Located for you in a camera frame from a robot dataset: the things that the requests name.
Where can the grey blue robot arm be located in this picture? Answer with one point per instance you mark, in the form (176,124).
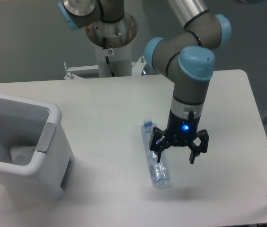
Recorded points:
(187,59)

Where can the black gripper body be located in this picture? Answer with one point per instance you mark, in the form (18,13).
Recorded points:
(180,130)

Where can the crushed clear plastic bottle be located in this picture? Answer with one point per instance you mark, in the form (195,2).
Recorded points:
(158,171)

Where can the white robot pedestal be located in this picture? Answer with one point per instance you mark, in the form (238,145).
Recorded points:
(113,43)

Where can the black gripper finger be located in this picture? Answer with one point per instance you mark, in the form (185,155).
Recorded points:
(159,141)
(201,148)

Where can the white trash can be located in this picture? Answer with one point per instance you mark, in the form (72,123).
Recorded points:
(35,155)

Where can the trash inside can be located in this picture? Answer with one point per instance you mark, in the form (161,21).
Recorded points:
(21,154)

